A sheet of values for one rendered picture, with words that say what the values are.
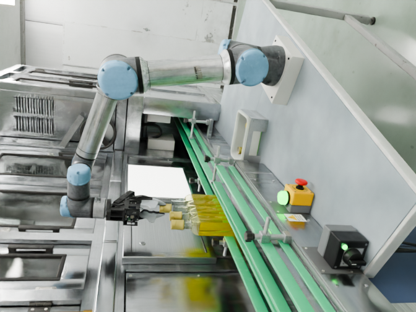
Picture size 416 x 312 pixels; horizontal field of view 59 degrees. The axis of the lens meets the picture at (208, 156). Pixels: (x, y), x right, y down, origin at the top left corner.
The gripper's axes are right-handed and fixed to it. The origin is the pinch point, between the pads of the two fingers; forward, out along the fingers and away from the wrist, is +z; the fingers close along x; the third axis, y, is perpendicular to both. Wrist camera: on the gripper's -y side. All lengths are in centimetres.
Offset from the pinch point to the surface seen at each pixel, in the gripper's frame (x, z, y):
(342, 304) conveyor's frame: 20, 33, 67
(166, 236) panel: -12.9, 3.1, 0.1
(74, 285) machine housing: -15.2, -27.2, 24.1
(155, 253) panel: -11.3, -1.8, 12.4
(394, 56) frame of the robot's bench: 64, 98, -33
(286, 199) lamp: 21.2, 35.7, 25.4
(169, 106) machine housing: 10, 8, -103
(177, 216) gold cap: 1.1, 5.2, 7.3
